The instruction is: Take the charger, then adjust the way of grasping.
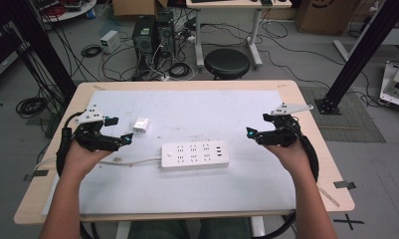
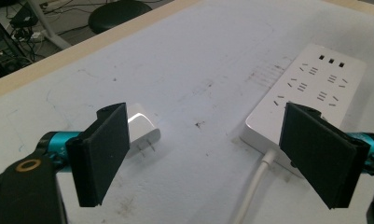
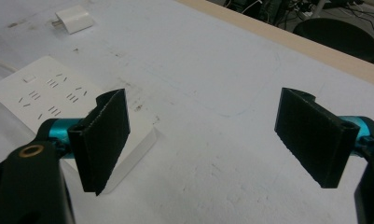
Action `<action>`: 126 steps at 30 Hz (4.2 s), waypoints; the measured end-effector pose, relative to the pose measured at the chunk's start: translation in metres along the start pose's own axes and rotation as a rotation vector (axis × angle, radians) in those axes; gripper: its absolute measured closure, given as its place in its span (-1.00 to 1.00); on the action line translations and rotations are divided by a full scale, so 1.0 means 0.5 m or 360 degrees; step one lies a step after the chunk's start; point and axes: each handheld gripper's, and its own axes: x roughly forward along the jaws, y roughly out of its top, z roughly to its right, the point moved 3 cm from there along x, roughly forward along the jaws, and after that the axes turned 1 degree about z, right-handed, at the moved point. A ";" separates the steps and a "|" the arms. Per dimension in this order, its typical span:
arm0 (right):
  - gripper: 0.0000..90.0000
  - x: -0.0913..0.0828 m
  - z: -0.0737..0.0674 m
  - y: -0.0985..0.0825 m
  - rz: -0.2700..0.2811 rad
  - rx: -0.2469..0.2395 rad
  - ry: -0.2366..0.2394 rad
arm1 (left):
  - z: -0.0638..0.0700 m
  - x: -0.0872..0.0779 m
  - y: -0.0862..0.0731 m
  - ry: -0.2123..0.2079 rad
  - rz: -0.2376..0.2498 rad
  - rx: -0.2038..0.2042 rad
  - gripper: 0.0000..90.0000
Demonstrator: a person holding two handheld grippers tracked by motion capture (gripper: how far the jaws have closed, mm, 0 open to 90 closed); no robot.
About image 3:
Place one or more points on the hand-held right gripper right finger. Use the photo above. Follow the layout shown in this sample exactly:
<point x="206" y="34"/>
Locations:
<point x="315" y="133"/>

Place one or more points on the white power strip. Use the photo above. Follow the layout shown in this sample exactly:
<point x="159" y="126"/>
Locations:
<point x="51" y="93"/>

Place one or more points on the white charger plug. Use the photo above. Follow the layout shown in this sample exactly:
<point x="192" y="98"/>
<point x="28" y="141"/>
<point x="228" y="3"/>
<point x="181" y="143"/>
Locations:
<point x="74" y="18"/>

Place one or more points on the black round stool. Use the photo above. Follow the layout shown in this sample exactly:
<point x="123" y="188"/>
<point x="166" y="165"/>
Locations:
<point x="338" y="39"/>

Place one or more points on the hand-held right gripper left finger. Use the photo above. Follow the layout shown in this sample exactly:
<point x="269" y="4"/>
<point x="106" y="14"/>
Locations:
<point x="102" y="137"/>

